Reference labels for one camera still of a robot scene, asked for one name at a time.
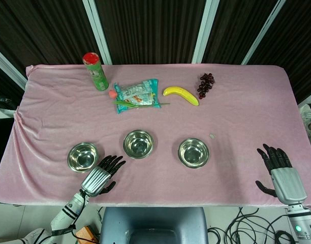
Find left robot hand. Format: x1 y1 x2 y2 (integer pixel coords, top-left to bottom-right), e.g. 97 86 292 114
80 154 127 198

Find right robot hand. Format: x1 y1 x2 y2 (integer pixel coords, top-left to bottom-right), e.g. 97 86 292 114
255 143 308 204

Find stainless steel bowl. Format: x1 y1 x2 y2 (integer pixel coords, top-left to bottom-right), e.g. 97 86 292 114
67 142 99 174
122 130 155 160
177 138 210 169

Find orange box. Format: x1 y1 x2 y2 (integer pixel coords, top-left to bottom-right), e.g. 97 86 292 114
75 225 99 244

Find white grey sneaker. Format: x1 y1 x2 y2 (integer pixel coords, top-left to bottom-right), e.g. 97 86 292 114
299 103 311 138

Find pink velvet tablecloth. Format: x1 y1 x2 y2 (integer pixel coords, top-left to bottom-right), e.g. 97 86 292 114
0 63 311 208

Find teal snack bag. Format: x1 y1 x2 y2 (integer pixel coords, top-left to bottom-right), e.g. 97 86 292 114
112 78 163 114

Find green chip can red lid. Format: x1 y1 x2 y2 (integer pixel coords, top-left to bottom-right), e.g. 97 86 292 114
82 52 109 92

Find yellow banana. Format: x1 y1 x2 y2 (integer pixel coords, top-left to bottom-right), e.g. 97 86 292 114
163 86 200 107

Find dark purple grape bunch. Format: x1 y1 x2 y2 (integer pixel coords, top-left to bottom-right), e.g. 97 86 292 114
196 72 215 100

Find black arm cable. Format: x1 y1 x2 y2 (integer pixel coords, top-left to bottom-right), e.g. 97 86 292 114
50 192 89 238

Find black floor cable bundle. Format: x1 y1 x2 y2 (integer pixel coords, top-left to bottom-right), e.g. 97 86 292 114
207 207 302 244

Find white partition post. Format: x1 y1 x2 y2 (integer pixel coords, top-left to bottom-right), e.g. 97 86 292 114
241 0 290 66
0 44 28 82
82 0 113 66
191 0 224 64

